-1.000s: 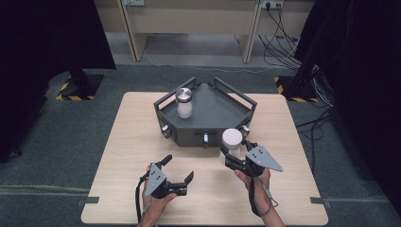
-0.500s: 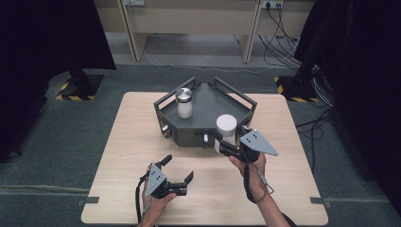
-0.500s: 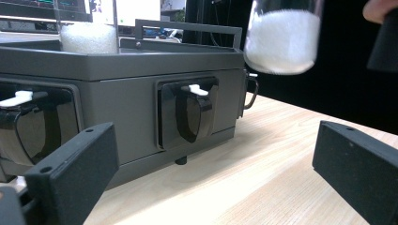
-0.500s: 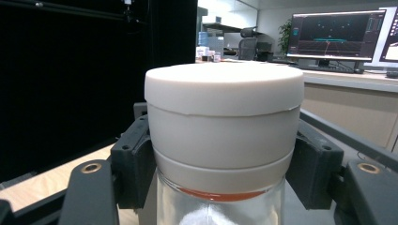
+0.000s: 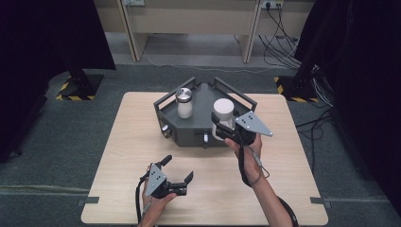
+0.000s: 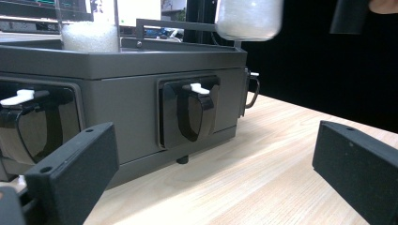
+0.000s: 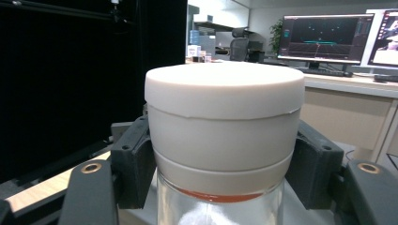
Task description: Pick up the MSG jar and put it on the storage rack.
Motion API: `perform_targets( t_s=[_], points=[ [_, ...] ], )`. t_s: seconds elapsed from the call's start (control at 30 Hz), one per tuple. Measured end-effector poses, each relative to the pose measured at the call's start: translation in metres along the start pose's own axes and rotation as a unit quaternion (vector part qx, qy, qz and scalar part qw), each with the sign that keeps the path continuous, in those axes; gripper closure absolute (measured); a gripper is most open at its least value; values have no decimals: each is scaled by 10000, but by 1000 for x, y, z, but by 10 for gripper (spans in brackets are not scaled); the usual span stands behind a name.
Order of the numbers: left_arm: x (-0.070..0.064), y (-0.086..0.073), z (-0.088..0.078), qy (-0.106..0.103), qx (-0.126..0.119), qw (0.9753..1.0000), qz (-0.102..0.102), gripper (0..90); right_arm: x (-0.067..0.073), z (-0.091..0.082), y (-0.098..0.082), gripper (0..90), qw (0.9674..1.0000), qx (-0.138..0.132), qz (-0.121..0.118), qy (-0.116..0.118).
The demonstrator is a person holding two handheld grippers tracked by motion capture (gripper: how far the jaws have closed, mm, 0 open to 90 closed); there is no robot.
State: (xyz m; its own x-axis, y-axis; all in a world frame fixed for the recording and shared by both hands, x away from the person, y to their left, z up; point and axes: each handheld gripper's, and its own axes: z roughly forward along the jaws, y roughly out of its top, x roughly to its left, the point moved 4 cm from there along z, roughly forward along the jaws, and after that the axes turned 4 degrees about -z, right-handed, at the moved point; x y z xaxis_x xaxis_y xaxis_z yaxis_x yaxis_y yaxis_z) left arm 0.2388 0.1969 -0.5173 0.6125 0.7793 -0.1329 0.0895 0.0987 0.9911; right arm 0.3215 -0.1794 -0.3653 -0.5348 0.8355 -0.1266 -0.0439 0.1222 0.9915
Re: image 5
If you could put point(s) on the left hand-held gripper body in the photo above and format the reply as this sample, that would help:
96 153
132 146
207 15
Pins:
156 183

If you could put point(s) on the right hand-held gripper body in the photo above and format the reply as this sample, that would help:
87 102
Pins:
252 124

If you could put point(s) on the white jar with beige lid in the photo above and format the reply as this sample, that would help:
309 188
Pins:
223 108

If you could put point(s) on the dark grey corner rack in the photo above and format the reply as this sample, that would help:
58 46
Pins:
201 126

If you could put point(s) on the glass jar with metal lid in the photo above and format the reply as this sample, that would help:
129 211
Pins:
184 105

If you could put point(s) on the person's left hand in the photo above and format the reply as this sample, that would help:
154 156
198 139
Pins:
154 206

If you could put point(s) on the person's right hand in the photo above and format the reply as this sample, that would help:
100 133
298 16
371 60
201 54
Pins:
250 160

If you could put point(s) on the small silver hook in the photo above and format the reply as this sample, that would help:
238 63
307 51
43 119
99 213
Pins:
205 137
165 129

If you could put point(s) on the black striped-edge stand base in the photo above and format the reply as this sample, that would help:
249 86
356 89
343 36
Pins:
82 88
293 91

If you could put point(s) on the dark tape strip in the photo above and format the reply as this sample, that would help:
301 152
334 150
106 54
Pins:
320 200
90 200

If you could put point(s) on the beige desk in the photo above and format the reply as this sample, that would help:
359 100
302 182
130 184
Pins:
195 20

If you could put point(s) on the black curtain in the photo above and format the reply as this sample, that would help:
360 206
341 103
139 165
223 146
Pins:
362 78
38 63

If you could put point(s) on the white power strip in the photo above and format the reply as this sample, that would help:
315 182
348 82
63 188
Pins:
271 3

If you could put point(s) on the white wall socket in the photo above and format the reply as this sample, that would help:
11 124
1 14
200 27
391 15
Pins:
135 2

